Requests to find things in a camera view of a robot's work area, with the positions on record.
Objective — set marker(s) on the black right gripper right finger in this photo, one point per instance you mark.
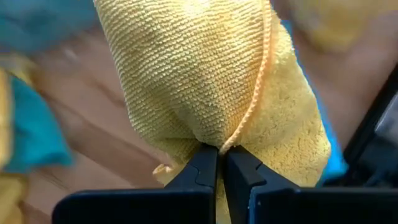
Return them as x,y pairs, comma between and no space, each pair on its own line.
295,208

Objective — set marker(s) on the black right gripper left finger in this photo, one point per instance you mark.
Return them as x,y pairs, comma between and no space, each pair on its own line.
155,205

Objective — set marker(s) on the teal microfiber towel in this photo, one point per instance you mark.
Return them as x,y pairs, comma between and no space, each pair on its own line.
37,130
334,161
37,25

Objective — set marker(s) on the yellow microfiber towel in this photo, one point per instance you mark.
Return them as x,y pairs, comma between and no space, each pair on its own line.
335,25
9,193
202,77

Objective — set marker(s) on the black aluminium table frame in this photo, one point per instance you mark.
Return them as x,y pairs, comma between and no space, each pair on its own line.
373,168

